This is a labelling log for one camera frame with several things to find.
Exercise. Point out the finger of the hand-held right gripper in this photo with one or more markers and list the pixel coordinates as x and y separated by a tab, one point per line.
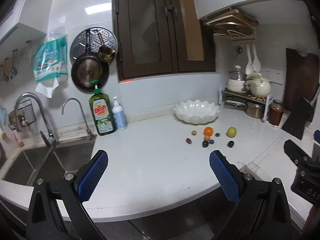
317	135
295	150

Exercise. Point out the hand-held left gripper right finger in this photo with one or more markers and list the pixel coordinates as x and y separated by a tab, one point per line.
225	177

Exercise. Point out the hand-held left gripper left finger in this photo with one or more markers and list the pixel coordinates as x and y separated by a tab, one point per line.
92	177

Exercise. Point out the dark purple grape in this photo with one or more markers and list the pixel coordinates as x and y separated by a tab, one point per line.
205	144
230	143

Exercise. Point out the green round fruit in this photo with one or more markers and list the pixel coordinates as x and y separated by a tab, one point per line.
231	131

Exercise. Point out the orange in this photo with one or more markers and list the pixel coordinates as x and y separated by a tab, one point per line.
208	131

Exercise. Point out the red grape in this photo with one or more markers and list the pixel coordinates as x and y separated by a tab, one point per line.
188	140

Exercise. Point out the white scalloped bowl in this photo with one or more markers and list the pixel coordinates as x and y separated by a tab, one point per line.
196	112

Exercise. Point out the black slanted stand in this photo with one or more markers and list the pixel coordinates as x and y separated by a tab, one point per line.
297	120

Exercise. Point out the red sauce jar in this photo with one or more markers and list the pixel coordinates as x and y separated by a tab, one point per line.
275	113

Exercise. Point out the white corner shelf rack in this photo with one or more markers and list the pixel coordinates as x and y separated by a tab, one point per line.
268	110

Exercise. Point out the dark wooden cutting board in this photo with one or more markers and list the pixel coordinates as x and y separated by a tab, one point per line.
300	80

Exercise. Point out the steel pot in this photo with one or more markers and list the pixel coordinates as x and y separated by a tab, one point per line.
253	108

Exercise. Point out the small steel faucet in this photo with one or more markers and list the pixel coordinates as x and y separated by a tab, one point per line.
83	116

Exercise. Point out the green dish soap bottle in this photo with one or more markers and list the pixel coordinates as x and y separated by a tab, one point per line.
102	115

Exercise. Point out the tall steel faucet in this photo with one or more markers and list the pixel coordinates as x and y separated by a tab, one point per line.
47	130

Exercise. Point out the white pump bottle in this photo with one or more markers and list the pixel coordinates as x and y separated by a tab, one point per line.
118	117

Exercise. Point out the patterned shelf mat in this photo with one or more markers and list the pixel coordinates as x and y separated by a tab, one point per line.
255	97

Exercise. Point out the steel sink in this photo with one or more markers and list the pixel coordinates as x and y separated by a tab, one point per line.
25	165

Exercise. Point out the cream kettle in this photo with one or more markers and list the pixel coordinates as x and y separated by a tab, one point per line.
258	86

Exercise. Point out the steel pan lid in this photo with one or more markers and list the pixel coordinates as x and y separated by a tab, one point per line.
233	103

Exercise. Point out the cream pot with lid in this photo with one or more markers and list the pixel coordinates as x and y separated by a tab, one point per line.
236	81

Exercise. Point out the white rice spoon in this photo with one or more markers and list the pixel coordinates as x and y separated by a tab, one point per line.
249	66
256	63

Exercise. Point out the orange sticker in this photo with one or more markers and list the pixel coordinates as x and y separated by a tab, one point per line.
126	80

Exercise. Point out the black frying pan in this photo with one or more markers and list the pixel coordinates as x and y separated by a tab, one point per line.
88	72

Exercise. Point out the black scissors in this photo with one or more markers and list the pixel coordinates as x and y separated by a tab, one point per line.
238	50

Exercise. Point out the small copper saucepan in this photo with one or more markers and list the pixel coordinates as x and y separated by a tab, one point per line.
106	53

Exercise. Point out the plastic bag pack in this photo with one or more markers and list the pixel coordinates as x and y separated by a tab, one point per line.
51	60

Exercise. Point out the round steel steamer plate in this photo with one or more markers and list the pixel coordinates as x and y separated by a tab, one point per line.
80	42

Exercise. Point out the hanging metal utensil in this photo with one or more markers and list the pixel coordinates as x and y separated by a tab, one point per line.
13	66
4	73

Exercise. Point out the brown wooden window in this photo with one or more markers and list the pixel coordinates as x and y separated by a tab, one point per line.
172	42

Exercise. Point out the brown cardboard sheet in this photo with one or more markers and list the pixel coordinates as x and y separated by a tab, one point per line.
192	30

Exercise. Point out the white wall socket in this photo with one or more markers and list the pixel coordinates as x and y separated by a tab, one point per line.
265	72
277	76

